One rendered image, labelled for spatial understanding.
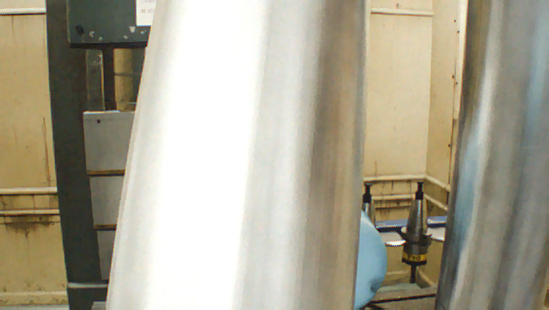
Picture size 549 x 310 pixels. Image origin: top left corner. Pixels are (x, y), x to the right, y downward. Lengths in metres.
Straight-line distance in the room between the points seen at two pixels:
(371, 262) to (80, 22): 0.61
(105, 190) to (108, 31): 0.77
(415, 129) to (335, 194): 1.90
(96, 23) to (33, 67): 1.11
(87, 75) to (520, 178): 1.30
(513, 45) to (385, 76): 1.72
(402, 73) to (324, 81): 1.85
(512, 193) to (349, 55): 0.16
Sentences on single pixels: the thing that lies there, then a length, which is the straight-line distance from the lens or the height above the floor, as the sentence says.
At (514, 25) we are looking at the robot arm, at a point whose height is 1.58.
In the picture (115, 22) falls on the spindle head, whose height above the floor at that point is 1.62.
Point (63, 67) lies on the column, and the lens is 1.52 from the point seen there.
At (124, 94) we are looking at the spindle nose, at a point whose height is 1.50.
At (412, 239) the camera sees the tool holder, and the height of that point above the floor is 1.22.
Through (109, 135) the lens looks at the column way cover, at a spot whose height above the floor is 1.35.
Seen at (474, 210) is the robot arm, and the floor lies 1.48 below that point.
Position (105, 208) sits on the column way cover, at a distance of 1.53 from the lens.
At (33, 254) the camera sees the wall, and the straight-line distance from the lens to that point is 2.08.
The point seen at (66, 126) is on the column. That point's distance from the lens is 1.54.
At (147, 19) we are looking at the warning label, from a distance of 0.81.
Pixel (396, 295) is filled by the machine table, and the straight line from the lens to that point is 1.49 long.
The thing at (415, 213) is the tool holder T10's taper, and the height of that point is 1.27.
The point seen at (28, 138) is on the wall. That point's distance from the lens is 1.95.
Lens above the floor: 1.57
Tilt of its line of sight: 11 degrees down
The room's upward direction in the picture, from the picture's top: straight up
